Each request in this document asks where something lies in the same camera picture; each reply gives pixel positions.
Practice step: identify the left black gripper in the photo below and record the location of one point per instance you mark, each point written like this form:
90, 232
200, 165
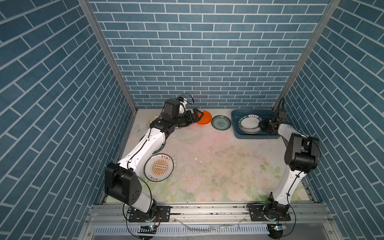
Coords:
189, 118

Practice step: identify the yellow plate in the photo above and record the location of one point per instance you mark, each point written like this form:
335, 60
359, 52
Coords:
152, 119

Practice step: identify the orange sunburst plate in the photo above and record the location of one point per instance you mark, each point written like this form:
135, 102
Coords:
159, 167

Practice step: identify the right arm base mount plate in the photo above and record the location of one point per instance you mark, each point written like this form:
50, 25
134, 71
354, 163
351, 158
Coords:
259, 213

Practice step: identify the teal plastic bin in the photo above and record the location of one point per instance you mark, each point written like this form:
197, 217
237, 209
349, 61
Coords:
263, 113

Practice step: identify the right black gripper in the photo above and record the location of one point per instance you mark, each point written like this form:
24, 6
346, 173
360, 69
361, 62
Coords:
262, 123

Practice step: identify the small blue patterned plate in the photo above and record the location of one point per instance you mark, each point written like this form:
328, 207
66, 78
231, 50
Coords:
221, 123

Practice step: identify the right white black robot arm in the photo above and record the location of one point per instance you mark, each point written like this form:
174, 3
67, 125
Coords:
301, 156

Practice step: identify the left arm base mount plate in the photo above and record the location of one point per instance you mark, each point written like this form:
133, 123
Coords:
159, 214

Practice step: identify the green rim plate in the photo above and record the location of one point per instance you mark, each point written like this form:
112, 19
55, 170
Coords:
162, 146
249, 124

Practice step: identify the aluminium rail frame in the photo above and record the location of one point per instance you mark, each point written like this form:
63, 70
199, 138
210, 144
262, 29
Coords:
211, 221

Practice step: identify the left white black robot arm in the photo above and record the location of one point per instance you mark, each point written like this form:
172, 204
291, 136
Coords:
122, 180

